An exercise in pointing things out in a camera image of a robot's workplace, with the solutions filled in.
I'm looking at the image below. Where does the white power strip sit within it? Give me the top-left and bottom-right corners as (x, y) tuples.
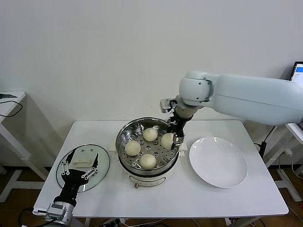
(103, 218), (127, 227)

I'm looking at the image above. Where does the white round plate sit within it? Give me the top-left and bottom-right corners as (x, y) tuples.
(188, 136), (249, 189)

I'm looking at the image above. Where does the round glass pot lid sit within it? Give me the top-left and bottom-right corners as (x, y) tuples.
(56, 144), (111, 192)

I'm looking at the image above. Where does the thin black looped cable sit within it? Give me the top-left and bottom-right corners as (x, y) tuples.
(0, 101), (23, 118)

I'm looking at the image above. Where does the white steamed baozi bun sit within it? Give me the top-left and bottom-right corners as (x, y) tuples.
(125, 141), (141, 157)
(139, 153), (157, 170)
(160, 133), (175, 149)
(143, 128), (159, 142)

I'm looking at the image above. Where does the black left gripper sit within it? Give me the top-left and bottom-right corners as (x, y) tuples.
(54, 149), (99, 206)

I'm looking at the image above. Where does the white side table with laptop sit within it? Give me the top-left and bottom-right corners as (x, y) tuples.
(264, 122), (303, 201)

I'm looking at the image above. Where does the grey open laptop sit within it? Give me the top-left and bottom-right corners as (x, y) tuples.
(290, 61), (303, 83)

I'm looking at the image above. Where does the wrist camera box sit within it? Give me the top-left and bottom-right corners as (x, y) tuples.
(160, 98), (177, 114)
(47, 203), (66, 217)

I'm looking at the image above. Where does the perforated steel steamer basket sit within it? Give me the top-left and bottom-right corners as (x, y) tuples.
(115, 117), (180, 177)

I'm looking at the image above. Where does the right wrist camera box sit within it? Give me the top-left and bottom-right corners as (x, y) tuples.
(160, 98), (177, 114)

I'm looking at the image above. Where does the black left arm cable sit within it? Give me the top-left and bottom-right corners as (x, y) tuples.
(18, 207), (50, 227)

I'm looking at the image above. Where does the white electric cooker base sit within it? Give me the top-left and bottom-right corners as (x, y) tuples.
(108, 138), (187, 190)

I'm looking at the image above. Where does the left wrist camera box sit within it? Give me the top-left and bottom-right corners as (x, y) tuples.
(47, 203), (66, 217)

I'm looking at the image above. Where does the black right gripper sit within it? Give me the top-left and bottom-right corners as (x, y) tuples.
(166, 113), (187, 150)

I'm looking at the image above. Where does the black power adapter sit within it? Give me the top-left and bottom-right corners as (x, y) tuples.
(253, 140), (267, 158)

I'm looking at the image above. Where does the white side table with cable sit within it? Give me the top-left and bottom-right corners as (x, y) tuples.
(0, 91), (49, 204)

